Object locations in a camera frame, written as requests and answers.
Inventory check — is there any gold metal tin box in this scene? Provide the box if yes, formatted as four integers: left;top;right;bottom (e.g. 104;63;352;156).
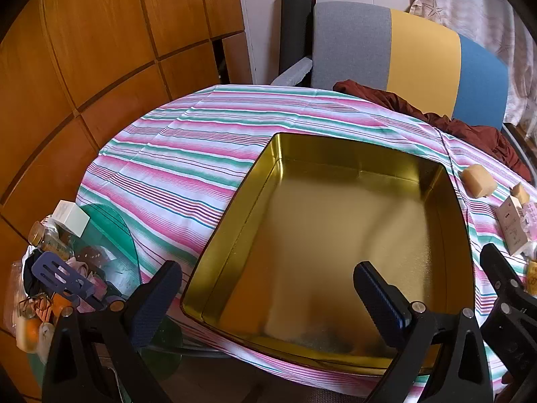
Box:
180;132;477;376

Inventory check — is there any white and green box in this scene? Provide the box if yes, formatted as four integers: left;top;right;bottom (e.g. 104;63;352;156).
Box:
52;199;91;236

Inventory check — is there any grey yellow blue chair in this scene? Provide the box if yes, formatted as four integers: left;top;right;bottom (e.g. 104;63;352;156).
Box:
308;1;537;181

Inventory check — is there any dark red cloth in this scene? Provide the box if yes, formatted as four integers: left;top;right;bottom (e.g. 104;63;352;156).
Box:
333;79;531;183

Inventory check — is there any wooden wardrobe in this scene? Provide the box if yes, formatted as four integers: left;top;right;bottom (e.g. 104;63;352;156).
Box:
0;0;252;399

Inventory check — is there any glass jar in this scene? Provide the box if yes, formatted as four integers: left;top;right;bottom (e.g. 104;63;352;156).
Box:
29;220;72;261

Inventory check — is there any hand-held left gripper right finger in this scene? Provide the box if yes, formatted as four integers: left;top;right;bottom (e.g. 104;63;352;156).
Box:
353;261;496;403

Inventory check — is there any striped tablecloth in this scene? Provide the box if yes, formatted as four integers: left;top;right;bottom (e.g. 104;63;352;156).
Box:
76;84;537;395

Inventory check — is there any black rolled mat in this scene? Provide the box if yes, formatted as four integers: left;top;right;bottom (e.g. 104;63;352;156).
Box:
280;0;316;77

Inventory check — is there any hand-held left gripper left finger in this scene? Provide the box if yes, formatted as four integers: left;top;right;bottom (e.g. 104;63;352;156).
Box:
42;260;183;403

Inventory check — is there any grey foam piece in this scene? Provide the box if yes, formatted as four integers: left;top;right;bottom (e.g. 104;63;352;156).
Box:
270;56;314;88

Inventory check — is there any blue slotted spatula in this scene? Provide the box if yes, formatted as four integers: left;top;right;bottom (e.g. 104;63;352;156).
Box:
31;252;105;309

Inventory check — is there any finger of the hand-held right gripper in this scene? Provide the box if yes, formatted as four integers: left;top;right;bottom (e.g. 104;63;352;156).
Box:
480;243;537;387

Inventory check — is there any white carton box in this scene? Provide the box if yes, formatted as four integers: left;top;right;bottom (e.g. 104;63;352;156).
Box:
497;195;531;257

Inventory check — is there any beige sponge block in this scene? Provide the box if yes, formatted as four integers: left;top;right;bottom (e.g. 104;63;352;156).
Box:
461;164;498;198

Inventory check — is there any patterned beige curtain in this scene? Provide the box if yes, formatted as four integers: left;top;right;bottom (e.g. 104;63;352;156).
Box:
409;0;537;127

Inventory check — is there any pink cloth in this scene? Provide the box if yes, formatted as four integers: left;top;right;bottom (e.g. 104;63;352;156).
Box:
71;256;110;299

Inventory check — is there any small beige sponge piece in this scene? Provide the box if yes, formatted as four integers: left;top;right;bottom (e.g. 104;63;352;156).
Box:
512;182;531;206

